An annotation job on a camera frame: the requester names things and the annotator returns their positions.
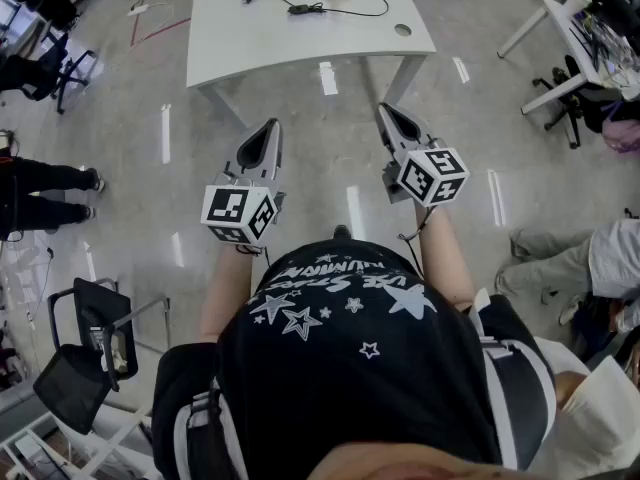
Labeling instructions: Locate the black lamp power cable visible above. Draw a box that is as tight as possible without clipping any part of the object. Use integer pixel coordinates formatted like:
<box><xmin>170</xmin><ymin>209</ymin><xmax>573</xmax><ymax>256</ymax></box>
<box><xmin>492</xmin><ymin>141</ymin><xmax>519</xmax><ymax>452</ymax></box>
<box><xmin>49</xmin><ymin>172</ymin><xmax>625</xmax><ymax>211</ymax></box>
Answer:
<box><xmin>242</xmin><ymin>0</ymin><xmax>390</xmax><ymax>18</ymax></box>

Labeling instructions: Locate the person's black star-print shirt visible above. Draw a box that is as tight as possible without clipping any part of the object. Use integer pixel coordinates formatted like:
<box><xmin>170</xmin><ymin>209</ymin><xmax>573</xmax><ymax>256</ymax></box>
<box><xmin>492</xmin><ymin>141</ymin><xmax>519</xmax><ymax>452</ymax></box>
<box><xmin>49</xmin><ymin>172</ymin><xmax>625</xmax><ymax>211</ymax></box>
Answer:
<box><xmin>151</xmin><ymin>237</ymin><xmax>557</xmax><ymax>480</ymax></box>

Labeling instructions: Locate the person's face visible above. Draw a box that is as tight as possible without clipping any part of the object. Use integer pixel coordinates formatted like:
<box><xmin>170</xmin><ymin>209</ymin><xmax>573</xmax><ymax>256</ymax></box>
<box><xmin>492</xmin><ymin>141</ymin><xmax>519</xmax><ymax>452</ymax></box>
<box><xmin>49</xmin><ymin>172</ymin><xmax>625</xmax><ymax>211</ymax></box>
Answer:
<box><xmin>312</xmin><ymin>441</ymin><xmax>506</xmax><ymax>480</ymax></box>

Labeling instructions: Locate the white desk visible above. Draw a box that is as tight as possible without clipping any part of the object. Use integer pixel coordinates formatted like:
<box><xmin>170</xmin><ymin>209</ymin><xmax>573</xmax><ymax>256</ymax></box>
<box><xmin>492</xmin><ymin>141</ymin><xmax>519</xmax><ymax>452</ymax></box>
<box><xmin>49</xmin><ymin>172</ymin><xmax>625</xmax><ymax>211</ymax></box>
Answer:
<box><xmin>497</xmin><ymin>0</ymin><xmax>640</xmax><ymax>115</ymax></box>

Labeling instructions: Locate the person's right forearm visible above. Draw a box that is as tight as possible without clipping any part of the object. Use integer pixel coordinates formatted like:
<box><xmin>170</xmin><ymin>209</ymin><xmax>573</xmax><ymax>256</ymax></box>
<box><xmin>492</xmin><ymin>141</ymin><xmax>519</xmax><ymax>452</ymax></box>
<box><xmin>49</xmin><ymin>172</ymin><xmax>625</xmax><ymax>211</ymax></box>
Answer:
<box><xmin>413</xmin><ymin>205</ymin><xmax>476</xmax><ymax>314</ymax></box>

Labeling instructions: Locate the person's left forearm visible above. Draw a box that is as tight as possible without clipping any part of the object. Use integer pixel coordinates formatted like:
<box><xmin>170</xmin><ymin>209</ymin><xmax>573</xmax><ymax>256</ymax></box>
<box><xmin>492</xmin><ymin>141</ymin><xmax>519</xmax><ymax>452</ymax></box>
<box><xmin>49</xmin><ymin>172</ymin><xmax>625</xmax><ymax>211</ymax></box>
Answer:
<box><xmin>198</xmin><ymin>241</ymin><xmax>254</xmax><ymax>344</ymax></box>

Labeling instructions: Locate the purple bag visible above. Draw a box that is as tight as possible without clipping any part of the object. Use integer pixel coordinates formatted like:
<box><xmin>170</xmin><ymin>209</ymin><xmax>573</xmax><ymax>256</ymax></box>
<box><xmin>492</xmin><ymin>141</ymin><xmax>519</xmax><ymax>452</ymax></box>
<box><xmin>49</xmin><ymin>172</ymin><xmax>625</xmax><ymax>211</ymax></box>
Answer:
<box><xmin>601</xmin><ymin>117</ymin><xmax>640</xmax><ymax>155</ymax></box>

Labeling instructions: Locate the person's white fabric garment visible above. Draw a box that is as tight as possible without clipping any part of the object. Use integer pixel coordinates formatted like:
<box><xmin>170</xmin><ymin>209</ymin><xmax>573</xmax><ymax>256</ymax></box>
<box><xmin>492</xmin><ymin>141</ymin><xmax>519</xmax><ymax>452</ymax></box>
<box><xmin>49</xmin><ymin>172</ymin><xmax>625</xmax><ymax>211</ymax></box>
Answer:
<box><xmin>529</xmin><ymin>336</ymin><xmax>640</xmax><ymax>480</ymax></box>

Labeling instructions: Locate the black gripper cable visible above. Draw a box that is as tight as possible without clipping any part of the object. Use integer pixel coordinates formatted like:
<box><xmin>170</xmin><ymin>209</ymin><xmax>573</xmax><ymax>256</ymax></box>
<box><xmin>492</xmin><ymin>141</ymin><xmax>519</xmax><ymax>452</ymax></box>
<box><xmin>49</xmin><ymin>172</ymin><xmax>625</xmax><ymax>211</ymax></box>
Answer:
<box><xmin>397</xmin><ymin>206</ymin><xmax>426</xmax><ymax>279</ymax></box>
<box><xmin>233</xmin><ymin>241</ymin><xmax>271</xmax><ymax>269</ymax></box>

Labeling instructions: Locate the black swivel office chair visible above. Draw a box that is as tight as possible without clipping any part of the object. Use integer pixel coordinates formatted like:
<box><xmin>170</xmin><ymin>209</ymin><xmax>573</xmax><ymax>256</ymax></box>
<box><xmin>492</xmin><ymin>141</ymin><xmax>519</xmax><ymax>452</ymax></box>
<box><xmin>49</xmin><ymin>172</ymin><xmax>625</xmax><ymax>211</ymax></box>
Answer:
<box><xmin>531</xmin><ymin>53</ymin><xmax>626</xmax><ymax>150</ymax></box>

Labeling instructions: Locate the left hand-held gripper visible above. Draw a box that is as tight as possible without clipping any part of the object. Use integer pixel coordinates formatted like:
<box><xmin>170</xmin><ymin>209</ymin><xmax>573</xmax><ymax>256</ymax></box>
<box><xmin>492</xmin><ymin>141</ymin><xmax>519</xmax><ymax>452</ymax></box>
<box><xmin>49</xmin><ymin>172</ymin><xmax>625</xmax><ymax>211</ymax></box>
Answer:
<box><xmin>200</xmin><ymin>117</ymin><xmax>288</xmax><ymax>247</ymax></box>

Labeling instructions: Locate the red floor cable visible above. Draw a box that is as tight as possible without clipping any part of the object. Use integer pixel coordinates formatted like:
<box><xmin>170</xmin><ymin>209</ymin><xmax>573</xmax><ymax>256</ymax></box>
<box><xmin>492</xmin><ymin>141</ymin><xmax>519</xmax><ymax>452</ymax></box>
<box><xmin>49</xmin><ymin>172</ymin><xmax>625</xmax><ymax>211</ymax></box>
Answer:
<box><xmin>129</xmin><ymin>0</ymin><xmax>192</xmax><ymax>48</ymax></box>

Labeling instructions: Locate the white shelf frame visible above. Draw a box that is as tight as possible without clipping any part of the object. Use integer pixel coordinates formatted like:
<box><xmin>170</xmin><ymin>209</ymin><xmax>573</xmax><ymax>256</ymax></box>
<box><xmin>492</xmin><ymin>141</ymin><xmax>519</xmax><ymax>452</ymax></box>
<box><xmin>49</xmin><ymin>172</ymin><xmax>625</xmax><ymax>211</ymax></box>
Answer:
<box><xmin>0</xmin><ymin>402</ymin><xmax>154</xmax><ymax>480</ymax></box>

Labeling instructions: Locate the black mesh chair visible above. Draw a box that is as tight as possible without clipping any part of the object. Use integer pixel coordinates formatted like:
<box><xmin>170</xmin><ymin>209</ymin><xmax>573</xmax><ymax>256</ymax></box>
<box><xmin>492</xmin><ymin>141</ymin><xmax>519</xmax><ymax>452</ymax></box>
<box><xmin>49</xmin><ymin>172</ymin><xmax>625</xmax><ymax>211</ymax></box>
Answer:
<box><xmin>32</xmin><ymin>276</ymin><xmax>172</xmax><ymax>437</ymax></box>

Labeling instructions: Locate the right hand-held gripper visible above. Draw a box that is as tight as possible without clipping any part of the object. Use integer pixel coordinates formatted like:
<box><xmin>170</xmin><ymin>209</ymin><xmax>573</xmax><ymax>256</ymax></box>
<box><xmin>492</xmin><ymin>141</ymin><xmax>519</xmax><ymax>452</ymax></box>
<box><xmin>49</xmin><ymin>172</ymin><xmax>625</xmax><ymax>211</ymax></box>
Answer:
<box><xmin>378</xmin><ymin>102</ymin><xmax>471</xmax><ymax>208</ymax></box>

